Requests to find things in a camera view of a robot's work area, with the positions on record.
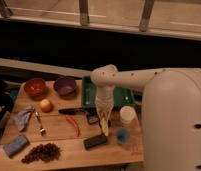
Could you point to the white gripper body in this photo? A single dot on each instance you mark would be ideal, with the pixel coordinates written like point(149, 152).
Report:
point(104, 99)

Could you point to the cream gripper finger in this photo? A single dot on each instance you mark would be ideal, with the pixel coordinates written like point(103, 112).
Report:
point(100, 115)
point(108, 114)

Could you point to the yellow banana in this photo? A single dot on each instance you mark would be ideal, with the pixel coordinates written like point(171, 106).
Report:
point(106, 120)

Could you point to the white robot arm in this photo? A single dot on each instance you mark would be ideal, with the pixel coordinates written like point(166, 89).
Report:
point(171, 112)

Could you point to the white plastic cup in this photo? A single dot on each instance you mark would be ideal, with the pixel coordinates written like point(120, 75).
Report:
point(127, 114)

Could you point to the blue plastic cup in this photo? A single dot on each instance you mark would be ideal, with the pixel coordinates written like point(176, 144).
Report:
point(122, 136)

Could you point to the green plastic tray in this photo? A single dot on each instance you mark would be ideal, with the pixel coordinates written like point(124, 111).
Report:
point(122, 97)

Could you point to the black rectangular block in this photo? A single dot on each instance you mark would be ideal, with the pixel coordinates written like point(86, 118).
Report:
point(94, 141)

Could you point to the purple bowl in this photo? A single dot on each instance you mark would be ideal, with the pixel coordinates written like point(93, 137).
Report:
point(65, 85)

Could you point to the orange apple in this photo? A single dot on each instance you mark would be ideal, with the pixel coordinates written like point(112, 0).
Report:
point(46, 105)

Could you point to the metal spoon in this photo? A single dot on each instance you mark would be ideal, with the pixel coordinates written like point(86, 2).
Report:
point(42, 130)

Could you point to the bunch of dark grapes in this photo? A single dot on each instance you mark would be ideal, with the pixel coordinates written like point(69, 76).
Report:
point(44, 152)

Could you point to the red bowl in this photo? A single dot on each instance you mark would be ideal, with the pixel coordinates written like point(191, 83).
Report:
point(35, 87)

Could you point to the grey crumpled cloth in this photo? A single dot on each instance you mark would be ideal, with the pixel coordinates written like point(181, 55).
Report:
point(21, 119)

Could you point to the blue sponge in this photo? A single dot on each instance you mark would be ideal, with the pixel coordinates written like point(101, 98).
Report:
point(16, 145)

